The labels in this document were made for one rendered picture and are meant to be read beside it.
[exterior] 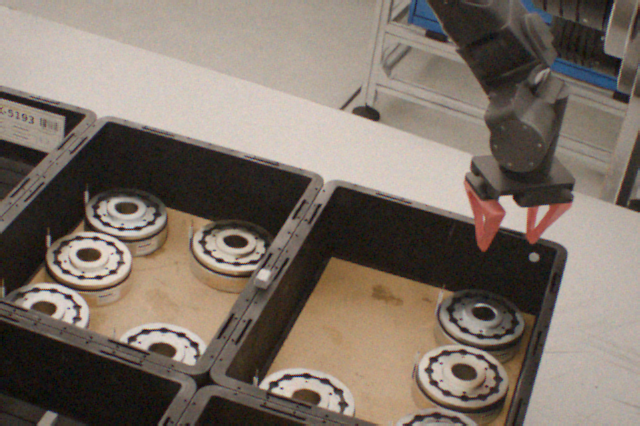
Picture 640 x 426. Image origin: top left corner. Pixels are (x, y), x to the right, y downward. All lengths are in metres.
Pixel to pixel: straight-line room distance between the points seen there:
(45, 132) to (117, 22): 2.34
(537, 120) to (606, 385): 0.54
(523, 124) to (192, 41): 2.71
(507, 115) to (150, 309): 0.47
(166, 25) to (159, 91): 1.84
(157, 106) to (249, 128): 0.16
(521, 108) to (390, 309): 0.36
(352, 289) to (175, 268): 0.21
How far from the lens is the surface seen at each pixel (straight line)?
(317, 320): 1.41
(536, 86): 1.24
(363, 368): 1.35
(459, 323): 1.39
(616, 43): 1.62
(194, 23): 3.94
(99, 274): 1.39
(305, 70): 3.72
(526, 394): 1.22
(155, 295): 1.41
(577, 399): 1.59
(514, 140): 1.18
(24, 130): 1.60
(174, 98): 2.06
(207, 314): 1.39
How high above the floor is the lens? 1.71
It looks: 34 degrees down
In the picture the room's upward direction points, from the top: 9 degrees clockwise
